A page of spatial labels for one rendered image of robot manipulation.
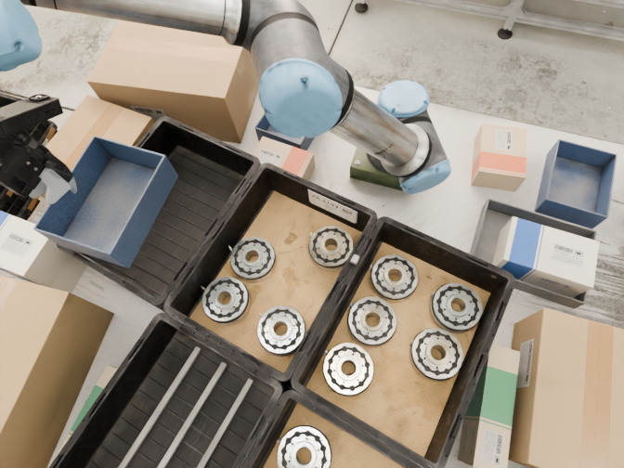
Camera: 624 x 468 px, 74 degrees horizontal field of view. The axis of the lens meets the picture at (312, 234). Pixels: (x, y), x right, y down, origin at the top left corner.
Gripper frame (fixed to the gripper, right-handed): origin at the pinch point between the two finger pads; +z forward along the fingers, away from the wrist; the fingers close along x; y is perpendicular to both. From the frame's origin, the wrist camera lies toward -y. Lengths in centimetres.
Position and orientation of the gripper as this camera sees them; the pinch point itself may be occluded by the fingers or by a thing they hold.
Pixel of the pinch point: (71, 184)
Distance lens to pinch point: 86.7
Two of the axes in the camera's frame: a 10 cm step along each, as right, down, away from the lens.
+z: 1.2, 4.2, 9.0
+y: -3.5, 8.7, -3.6
